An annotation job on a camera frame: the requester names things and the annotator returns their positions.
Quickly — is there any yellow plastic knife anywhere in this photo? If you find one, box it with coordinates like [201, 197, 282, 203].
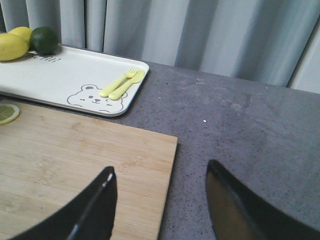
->
[108, 70, 145, 101]

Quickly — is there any white rectangular tray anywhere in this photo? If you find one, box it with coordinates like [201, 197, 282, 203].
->
[0, 46, 149, 117]

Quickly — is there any green lime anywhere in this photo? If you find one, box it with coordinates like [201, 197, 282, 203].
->
[29, 26, 59, 55]

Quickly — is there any wooden cutting board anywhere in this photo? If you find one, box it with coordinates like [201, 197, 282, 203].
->
[0, 101, 178, 240]

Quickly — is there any yellow plastic fork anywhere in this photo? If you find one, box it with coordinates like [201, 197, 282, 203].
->
[99, 67, 138, 98]

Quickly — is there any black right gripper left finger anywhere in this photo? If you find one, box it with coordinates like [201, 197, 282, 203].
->
[12, 166, 118, 240]

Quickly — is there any grey curtain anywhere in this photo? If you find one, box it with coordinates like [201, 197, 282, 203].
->
[0, 0, 320, 93]

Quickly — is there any yellow lemon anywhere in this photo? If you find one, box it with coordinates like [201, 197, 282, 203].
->
[0, 33, 29, 61]
[8, 26, 33, 43]

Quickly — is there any lemon slice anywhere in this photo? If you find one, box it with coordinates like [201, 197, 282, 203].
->
[0, 103, 20, 125]

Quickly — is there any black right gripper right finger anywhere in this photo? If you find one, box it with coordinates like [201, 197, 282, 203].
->
[205, 159, 320, 240]

